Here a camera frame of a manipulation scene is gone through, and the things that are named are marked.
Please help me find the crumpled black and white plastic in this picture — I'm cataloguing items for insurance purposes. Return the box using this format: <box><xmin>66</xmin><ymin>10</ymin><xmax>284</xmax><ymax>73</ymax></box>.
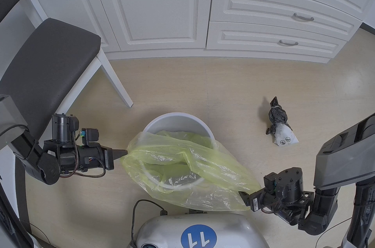
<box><xmin>265</xmin><ymin>96</ymin><xmax>299</xmax><ymax>147</ymax></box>

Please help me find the white chair dark grey seat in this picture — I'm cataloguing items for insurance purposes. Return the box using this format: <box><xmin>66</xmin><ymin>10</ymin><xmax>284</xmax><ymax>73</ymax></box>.
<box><xmin>0</xmin><ymin>0</ymin><xmax>134</xmax><ymax>142</ymax></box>

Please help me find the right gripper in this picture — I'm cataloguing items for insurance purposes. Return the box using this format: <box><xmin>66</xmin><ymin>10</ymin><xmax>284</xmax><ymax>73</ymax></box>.
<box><xmin>238</xmin><ymin>187</ymin><xmax>281</xmax><ymax>212</ymax></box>

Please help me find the yellow-green plastic bag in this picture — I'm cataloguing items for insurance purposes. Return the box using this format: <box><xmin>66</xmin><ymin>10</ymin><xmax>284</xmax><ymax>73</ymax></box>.
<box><xmin>121</xmin><ymin>130</ymin><xmax>263</xmax><ymax>211</ymax></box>

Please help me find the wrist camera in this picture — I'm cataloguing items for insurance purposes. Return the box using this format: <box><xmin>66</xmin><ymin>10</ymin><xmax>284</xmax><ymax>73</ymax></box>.
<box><xmin>80</xmin><ymin>127</ymin><xmax>100</xmax><ymax>147</ymax></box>
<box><xmin>263</xmin><ymin>172</ymin><xmax>283</xmax><ymax>192</ymax></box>

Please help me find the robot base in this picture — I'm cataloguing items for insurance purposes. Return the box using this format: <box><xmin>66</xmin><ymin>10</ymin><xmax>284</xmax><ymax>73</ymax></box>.
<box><xmin>129</xmin><ymin>210</ymin><xmax>270</xmax><ymax>248</ymax></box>

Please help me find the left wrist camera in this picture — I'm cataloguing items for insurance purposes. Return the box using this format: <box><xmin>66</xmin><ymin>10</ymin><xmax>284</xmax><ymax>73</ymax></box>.
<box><xmin>80</xmin><ymin>127</ymin><xmax>100</xmax><ymax>147</ymax></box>

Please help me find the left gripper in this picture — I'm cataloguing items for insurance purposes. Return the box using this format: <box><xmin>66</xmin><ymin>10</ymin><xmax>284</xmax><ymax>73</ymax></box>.
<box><xmin>77</xmin><ymin>145</ymin><xmax>114</xmax><ymax>171</ymax></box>

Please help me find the black cable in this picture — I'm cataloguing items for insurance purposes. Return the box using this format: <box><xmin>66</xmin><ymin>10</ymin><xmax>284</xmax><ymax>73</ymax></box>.
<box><xmin>131</xmin><ymin>199</ymin><xmax>168</xmax><ymax>248</ymax></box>

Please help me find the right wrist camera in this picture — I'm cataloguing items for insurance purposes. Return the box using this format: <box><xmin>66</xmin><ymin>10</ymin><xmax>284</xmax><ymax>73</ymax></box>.
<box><xmin>263</xmin><ymin>172</ymin><xmax>283</xmax><ymax>192</ymax></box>

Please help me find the white trash bin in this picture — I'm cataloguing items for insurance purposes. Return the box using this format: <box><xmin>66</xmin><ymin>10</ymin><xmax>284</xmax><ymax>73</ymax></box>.
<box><xmin>142</xmin><ymin>113</ymin><xmax>215</xmax><ymax>192</ymax></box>

